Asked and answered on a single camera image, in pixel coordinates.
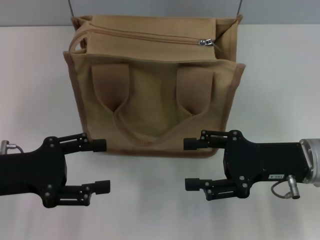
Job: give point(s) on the silver metal zipper slider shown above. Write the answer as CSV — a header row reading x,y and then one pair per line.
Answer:
x,y
205,42

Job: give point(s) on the khaki canvas food bag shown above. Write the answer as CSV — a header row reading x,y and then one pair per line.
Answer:
x,y
150,95

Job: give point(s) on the white label sticker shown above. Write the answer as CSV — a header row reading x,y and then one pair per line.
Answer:
x,y
277,176

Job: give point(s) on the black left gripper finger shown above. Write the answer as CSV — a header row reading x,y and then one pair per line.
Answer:
x,y
103,187
100,145

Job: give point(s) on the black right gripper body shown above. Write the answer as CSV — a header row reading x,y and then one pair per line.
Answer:
x,y
265,162

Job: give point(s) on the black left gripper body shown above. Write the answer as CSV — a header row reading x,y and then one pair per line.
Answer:
x,y
32,172

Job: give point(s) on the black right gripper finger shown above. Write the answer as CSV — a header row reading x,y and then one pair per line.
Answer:
x,y
192,184
192,144

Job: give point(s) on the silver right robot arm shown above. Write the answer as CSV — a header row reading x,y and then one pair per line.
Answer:
x,y
314,160

